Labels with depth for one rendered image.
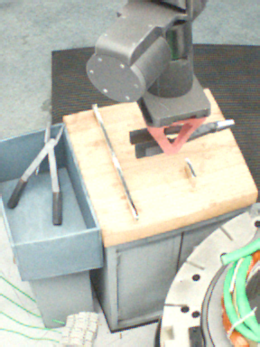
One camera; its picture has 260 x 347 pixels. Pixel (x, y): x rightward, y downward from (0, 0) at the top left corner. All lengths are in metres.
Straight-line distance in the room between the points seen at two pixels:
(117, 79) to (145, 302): 0.47
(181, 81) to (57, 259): 0.28
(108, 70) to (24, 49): 2.10
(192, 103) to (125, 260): 0.26
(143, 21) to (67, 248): 0.33
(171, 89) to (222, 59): 1.94
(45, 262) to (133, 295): 0.17
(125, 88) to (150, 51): 0.04
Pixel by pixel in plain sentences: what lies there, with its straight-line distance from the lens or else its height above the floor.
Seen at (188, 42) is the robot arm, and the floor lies 1.31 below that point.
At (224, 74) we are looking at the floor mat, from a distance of 2.65.
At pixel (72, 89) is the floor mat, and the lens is 2.56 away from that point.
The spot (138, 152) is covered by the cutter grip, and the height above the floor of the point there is 1.15.
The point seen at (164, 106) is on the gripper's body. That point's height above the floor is 1.24.
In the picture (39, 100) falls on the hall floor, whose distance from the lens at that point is 2.56.
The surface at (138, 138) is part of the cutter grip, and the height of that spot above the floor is 1.15.
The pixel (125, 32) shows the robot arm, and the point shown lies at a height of 1.36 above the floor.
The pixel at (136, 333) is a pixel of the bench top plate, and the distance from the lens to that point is 1.14.
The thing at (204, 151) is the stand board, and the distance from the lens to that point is 0.97.
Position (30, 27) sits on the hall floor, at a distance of 2.88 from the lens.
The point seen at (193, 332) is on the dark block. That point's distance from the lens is 0.77.
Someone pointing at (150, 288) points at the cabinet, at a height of 0.89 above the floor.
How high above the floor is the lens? 1.79
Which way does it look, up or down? 49 degrees down
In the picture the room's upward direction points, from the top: 2 degrees counter-clockwise
